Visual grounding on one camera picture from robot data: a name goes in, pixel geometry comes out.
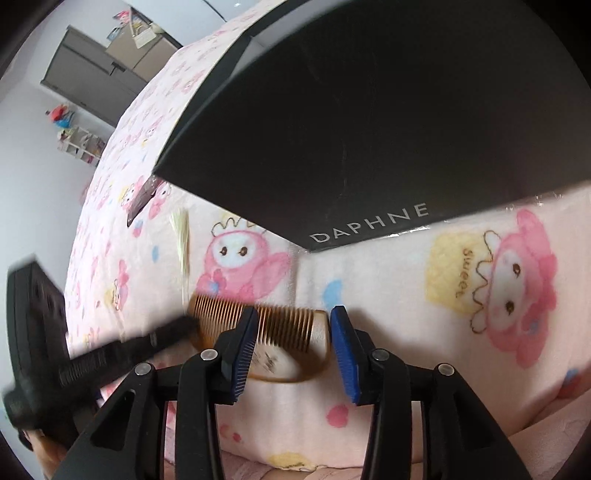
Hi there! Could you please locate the grey wardrobe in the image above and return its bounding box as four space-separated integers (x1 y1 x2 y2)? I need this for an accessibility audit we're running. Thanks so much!
41 25 153 128

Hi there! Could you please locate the red and blue plush toy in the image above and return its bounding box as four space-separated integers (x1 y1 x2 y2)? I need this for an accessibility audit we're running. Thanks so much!
45 104 77 130

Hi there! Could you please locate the brown wooden comb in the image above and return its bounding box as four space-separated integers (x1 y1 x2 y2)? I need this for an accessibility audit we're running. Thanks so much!
187 293 334 384

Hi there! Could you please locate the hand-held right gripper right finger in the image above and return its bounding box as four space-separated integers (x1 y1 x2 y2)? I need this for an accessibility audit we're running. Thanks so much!
329 305 539 480

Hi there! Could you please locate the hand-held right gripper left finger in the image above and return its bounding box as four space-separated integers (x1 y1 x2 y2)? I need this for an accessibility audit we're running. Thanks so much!
53 306 260 480

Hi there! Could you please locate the brown cosmetic tube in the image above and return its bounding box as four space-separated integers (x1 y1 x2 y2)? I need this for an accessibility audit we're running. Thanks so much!
126 178 160 228

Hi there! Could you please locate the white shelf rack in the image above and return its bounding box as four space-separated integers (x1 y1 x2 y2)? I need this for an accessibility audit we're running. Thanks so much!
57 126 110 166

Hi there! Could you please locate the white handbag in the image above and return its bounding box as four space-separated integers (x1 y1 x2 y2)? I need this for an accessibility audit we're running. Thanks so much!
133 21 160 48

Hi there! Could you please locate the beige drawer cabinet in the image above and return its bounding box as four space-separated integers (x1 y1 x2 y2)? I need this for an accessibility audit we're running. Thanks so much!
104 27 184 71

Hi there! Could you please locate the black cardboard box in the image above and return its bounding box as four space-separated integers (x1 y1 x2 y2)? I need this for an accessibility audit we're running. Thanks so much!
152 0 591 254

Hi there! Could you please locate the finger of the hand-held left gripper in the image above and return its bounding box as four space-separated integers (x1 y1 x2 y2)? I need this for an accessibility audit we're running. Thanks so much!
58 315 201 391

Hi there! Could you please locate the pink cartoon printed blanket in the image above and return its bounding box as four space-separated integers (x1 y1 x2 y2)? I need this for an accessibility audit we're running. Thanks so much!
65 0 591 480

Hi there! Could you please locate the person's left hand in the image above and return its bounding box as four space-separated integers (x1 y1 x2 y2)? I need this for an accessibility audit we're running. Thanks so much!
24 431 71 480

